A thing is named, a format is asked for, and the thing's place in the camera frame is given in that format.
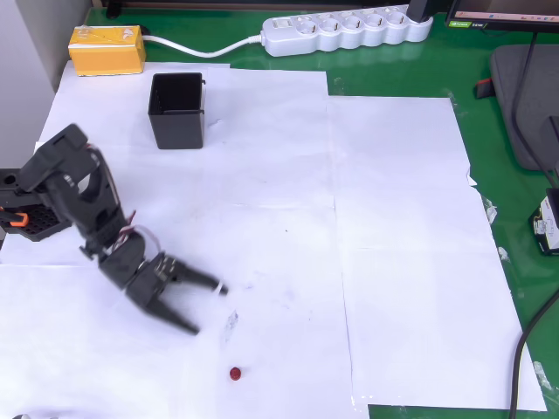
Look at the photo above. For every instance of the small red object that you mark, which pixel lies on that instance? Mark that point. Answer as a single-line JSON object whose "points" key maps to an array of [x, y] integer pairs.
{"points": [[235, 373]]}

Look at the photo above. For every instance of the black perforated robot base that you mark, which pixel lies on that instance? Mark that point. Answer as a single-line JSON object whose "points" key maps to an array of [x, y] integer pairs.
{"points": [[39, 224]]}

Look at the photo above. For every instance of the black square cup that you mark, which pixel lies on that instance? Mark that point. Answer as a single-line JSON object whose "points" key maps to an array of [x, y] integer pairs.
{"points": [[179, 126]]}

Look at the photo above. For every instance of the yellow cardboard box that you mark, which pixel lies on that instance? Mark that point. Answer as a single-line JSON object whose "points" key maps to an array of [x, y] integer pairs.
{"points": [[107, 54]]}

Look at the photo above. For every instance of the black white small device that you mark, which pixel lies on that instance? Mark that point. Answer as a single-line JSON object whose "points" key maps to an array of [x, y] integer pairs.
{"points": [[548, 227]]}

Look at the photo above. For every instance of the orange clamp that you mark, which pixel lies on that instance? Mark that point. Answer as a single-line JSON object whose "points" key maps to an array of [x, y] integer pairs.
{"points": [[17, 219]]}

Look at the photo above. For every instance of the white power strip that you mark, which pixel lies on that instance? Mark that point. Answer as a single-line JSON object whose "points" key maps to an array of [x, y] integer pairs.
{"points": [[340, 32]]}

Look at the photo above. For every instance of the red black tag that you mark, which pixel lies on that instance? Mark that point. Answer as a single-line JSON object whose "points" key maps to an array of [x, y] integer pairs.
{"points": [[484, 89]]}

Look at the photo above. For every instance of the black plug adapter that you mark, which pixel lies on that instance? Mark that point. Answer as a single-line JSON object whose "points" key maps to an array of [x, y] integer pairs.
{"points": [[420, 9]]}

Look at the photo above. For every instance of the black screen with green sticker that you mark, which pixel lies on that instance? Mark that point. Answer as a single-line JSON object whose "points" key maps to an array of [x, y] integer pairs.
{"points": [[502, 11]]}

